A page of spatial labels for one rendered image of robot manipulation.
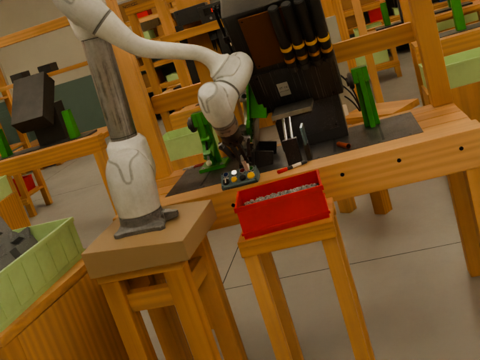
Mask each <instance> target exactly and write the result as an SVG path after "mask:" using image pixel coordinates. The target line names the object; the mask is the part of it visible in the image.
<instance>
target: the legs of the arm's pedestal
mask: <svg viewBox="0 0 480 360"><path fill-rule="evenodd" d="M162 279H166V283H165V284H163V282H162ZM101 287H102V289H103V292H104V295H105V297H106V300H107V302H108V305H109V308H110V309H111V313H112V315H113V318H114V321H115V323H116V326H117V328H118V330H119V333H120V336H121V339H122V341H123V343H124V346H125V349H126V352H127V354H128V356H129V359H130V360H158V358H157V356H156V352H155V351H154V347H153V345H152V342H151V339H150V337H149V334H148V331H147V329H146V326H145V323H144V320H143V318H142V316H141V312H140V311H143V310H148V313H149V316H150V318H151V322H152V324H153V326H154V329H155V332H156V335H157V337H158V340H159V343H160V345H161V349H162V351H163V353H164V356H165V359H166V360H191V359H190V358H189V354H188V351H187V350H186V346H185V343H184V340H183V338H182V335H181V332H180V330H179V326H178V324H177V322H176V318H175V316H174V313H173V310H172V307H171V305H175V307H176V310H177V313H178V315H179V318H180V321H181V325H182V326H183V329H184V333H185V335H186V338H187V341H188V343H189V346H190V349H191V352H192V355H193V357H194V360H221V356H220V353H219V350H218V348H217V345H216V342H215V339H214V335H213V333H212V330H211V327H210V325H209V321H208V319H207V316H206V312H205V310H204V306H203V304H202V302H201V298H200V296H199V292H198V289H199V288H200V290H201V294H202V296H203V299H204V303H205V305H206V308H207V311H208V313H209V317H210V319H211V323H212V326H213V328H214V331H215V334H216V337H217V340H218V343H219V346H220V349H221V352H222V354H223V357H224V360H248V358H247V355H246V352H245V349H244V345H243V343H242V340H241V337H240V334H239V330H238V328H237V325H236V322H235V319H234V315H233V313H232V310H231V307H230V304H229V300H228V298H227V295H226V292H225V289H224V285H223V283H222V280H221V277H220V274H219V270H218V268H217V265H216V262H215V259H214V255H213V253H212V250H211V246H210V243H209V240H208V237H207V235H206V236H205V237H204V239H203V240H202V242H201V243H200V244H199V246H198V248H197V249H196V251H195V252H194V254H193V255H192V256H191V258H190V259H189V260H188V261H187V262H186V264H185V265H184V267H183V268H182V269H178V270H173V271H167V272H163V273H159V274H152V275H148V276H140V277H136V278H132V279H125V280H121V281H115V282H110V283H106V284H101Z"/></svg>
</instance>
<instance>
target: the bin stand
mask: <svg viewBox="0 0 480 360"><path fill-rule="evenodd" d="M326 201H327V204H328V207H329V211H330V212H331V213H330V214H329V216H330V217H329V218H326V219H322V220H318V221H313V222H311V223H307V224H302V225H300V226H295V227H291V228H288V229H284V230H281V231H276V232H273V233H270V234H264V235H262V236H257V237H254V238H250V239H245V238H244V236H242V231H241V235H240V237H239V240H238V243H237V244H238V247H239V251H240V254H241V257H242V258H244V261H245V263H246V267H247V269H248V273H249V276H250V279H251V282H252V285H253V288H254V292H255V294H256V298H257V301H258V303H259V308H260V310H261V314H262V316H263V319H264V323H265V326H266V330H267V332H268V335H269V339H270V342H271V345H272V348H273V350H274V354H275V357H276V360H304V357H303V354H302V351H301V347H300V344H299V340H298V338H297V335H296V331H295V328H294V324H293V321H292V319H291V314H290V312H289V308H288V305H287V302H286V298H285V296H284V291H283V289H282V286H281V282H280V279H279V275H278V272H277V270H276V266H275V263H274V259H273V256H272V253H271V252H272V251H278V250H281V249H287V248H290V247H294V246H300V245H303V244H309V243H313V242H316V241H322V244H323V247H324V251H325V254H326V259H327V261H328V265H329V269H330V272H331V277H332V279H333V283H334V287H335V289H336V294H337V297H338V300H339V305H340V307H341V312H342V315H343V318H344V322H345V325H346V330H347V332H348V335H349V340H350V342H351V347H352V350H353V353H354V358H355V360H376V359H375V356H374V352H373V349H372V345H371V341H370V338H369V333H368V330H367V327H366V322H365V320H364V315H363V312H362V309H361V304H360V301H359V297H358V294H357V291H356V286H355V283H354V278H353V276H352V272H351V268H350V265H349V260H348V257H347V254H346V249H345V247H344V242H343V239H342V236H341V232H340V228H339V224H338V221H337V217H336V207H335V205H334V200H333V197H330V198H327V199H326Z"/></svg>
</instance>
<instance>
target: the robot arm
mask: <svg viewBox="0 0 480 360"><path fill-rule="evenodd" d="M52 1H53V3H54V4H55V6H56V7H57V9H58V10H59V11H60V12H61V13H63V14H64V15H65V16H66V17H67V19H68V21H69V23H70V25H71V27H72V30H73V32H74V35H75V37H76V38H77V39H78V40H79V41H81V43H82V46H83V49H84V53H85V56H86V60H87V63H88V65H89V69H90V72H91V76H92V79H93V82H94V86H95V89H96V93H97V96H98V98H99V103H100V105H101V110H102V112H103V115H104V119H105V122H106V126H107V129H108V131H109V136H110V138H111V141H110V142H109V144H108V146H107V148H106V149H107V154H108V157H109V159H108V161H107V164H106V181H107V184H108V188H109V192H110V194H111V199H112V201H113V203H114V207H115V209H116V212H117V214H118V216H119V222H120V227H119V230H118V231H117V232H116V233H115V234H114V238H115V239H121V238H124V237H128V236H133V235H137V234H144V233H148V232H152V231H161V230H163V229H165V228H166V227H165V224H166V221H168V220H169V219H173V218H175V217H178V216H179V215H178V213H179V212H178V210H177V209H163V208H162V207H161V204H160V201H159V193H158V189H157V185H156V179H155V177H156V165H155V162H154V158H153V156H152V154H151V150H150V148H149V145H148V142H147V140H146V137H145V136H143V135H142V134H140V133H137V131H136V127H135V124H134V120H133V116H132V114H131V109H130V107H129V103H128V99H127V97H126V92H125V89H124V85H123V82H122V80H121V75H120V72H119V68H118V65H117V62H116V57H115V55H114V50H113V48H112V44H113V45H114V46H117V47H119V48H120V49H122V50H124V51H126V52H129V53H130V54H133V55H136V56H140V57H144V58H150V59H181V60H194V61H199V62H201V63H203V64H204V65H205V66H206V67H207V68H208V69H209V71H210V77H211V78H212V79H213V80H214V82H212V81H210V82H206V83H205V84H203V85H202V86H201V87H200V88H199V90H198V101H199V106H200V108H201V111H202V113H203V115H204V116H205V118H206V120H207V121H208V122H209V123H210V124H211V125H212V127H213V128H214V131H215V132H216V134H217V135H218V136H220V137H221V140H222V142H221V143H218V145H219V149H220V150H222V151H223V152H224V153H225V154H226V155H227V156H228V157H229V158H230V159H231V160H232V161H235V160H237V161H238V162H239V164H240V165H243V166H244V168H245V170H246V171H250V170H249V158H248V157H250V156H251V152H250V145H249V144H250V141H251V136H250V135H247V136H244V135H243V134H242V133H241V132H240V130H239V126H238V121H237V120H236V117H235V114H234V110H235V107H236V103H237V100H238V98H239V97H240V96H241V94H242V93H243V92H244V90H245V88H246V87H247V85H248V83H249V80H250V78H251V75H252V72H253V67H254V65H253V61H252V60H251V57H250V56H249V55H248V54H246V53H244V52H241V51H239V52H235V53H232V54H231V55H229V54H218V53H216V52H215V51H212V50H211V49H208V48H206V47H203V46H199V45H194V44H181V43H174V42H166V41H153V40H148V39H144V38H142V37H140V36H138V35H136V34H135V33H134V32H132V31H131V30H130V29H129V28H128V27H127V26H126V25H125V24H124V23H123V22H122V21H121V20H120V18H119V17H118V16H117V15H116V14H115V13H114V12H113V11H112V10H111V9H110V8H109V7H108V6H107V5H106V0H52ZM243 140H244V141H245V142H246V148H247V152H245V150H244V148H243V146H242V144H241V143H242V141H243ZM227 146H228V147H230V148H231V150H232V151H233V153H232V152H231V151H230V149H229V148H228V147H227ZM236 146H237V147H238V149H239V151H240V152H241V155H240V153H239V152H238V150H237V148H236Z"/></svg>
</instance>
